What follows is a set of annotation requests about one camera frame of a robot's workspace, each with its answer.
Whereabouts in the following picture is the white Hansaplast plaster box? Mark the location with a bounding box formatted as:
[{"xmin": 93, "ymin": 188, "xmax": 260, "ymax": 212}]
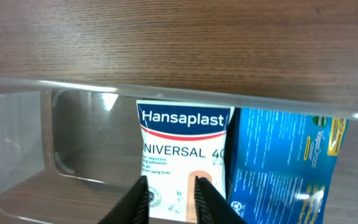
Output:
[{"xmin": 136, "ymin": 100, "xmax": 234, "ymax": 223}]

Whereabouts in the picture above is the blue cough drops box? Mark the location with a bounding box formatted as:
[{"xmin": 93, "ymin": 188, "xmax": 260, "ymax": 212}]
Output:
[{"xmin": 229, "ymin": 108, "xmax": 349, "ymax": 224}]

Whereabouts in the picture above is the clear plastic container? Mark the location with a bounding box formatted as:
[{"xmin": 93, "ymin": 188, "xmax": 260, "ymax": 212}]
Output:
[{"xmin": 0, "ymin": 75, "xmax": 358, "ymax": 223}]

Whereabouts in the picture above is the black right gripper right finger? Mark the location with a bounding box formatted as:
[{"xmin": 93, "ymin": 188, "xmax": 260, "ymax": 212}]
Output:
[{"xmin": 194, "ymin": 176, "xmax": 247, "ymax": 224}]

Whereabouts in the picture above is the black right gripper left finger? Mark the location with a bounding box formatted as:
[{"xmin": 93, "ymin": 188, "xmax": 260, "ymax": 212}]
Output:
[{"xmin": 98, "ymin": 175, "xmax": 149, "ymax": 224}]

